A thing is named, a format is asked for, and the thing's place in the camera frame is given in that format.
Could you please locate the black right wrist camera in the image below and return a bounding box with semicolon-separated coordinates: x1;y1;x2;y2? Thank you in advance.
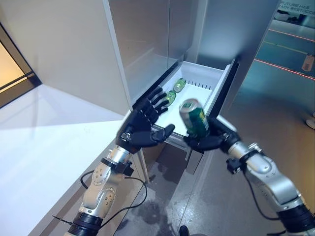
226;158;243;174

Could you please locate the dark green drink can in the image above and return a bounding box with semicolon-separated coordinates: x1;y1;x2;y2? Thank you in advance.
179;98;210;139

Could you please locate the light green drink can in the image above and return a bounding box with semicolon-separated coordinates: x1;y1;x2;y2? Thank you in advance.
173;77;187;93
164;90;177;106

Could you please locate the white tall housing panel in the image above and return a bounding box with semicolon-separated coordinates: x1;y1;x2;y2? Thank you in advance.
6;0;150;184

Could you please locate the steel fridge door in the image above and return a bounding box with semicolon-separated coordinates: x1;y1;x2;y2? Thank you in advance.
168;0;206;66
108;0;170;104

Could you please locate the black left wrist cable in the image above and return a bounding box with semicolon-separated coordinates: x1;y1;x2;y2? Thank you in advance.
80;169;148;223

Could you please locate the grey tall side panel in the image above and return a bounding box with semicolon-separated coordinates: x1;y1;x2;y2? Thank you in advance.
194;0;280;118

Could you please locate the dark framed glass window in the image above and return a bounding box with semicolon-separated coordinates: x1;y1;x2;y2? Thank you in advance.
0;22;41;109

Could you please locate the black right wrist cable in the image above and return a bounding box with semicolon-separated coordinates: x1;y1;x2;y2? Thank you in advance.
242;169;280;222

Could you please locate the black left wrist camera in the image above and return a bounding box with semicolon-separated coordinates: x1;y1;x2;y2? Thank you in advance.
115;161;135;177

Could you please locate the stainless steel fridge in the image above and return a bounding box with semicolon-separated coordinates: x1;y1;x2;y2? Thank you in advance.
108;0;247;184

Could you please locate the white counter cabinet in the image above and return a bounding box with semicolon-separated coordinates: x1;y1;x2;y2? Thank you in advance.
0;83;148;236

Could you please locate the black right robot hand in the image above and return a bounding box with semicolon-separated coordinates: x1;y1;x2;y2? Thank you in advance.
182;117;241;154

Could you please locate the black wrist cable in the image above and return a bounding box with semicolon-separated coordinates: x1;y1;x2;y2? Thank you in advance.
80;169;148;223
242;169;280;222

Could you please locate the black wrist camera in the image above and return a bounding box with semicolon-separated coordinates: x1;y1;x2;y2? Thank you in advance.
226;158;243;174
115;161;135;177

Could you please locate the steel fridge drawer white bin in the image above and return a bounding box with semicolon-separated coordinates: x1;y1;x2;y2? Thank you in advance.
131;56;247;176

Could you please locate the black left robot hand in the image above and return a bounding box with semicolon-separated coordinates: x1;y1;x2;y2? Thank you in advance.
115;86;176;155

